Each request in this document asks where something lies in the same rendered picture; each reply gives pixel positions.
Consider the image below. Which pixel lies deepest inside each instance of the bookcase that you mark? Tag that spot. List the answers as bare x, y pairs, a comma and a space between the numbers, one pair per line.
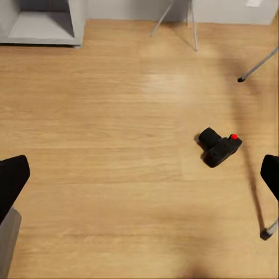
17, 27

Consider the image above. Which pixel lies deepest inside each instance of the digital camera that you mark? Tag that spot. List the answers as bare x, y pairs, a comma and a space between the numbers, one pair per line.
219, 149

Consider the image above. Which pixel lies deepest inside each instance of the camera tripod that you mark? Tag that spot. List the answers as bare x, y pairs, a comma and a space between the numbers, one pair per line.
267, 232

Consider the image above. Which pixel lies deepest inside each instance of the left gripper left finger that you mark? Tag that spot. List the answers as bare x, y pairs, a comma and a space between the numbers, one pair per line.
14, 173

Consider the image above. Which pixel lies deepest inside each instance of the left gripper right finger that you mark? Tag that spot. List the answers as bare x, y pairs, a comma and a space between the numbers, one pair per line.
270, 173

